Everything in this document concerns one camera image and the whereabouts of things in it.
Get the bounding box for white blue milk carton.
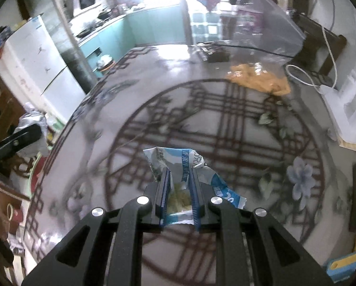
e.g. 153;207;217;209
143;147;246;230

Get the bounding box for green red trash bucket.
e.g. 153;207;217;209
29;153;47;196

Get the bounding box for small green kitchen bin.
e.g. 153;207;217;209
96;54;116;76

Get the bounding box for teal kitchen cabinets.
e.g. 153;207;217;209
78;5;186;69

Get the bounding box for blue yellow tool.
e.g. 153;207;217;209
326;252;356;283

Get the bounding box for white refrigerator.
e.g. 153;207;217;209
2;15;86;124

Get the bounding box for patterned floral tablecloth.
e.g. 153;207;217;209
25;45;356;285

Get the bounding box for orange snack bag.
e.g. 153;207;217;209
227;63;291;96

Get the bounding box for large clear plastic bag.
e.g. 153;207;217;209
192;0;305;65

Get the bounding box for white power cable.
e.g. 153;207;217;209
285;0;339;89

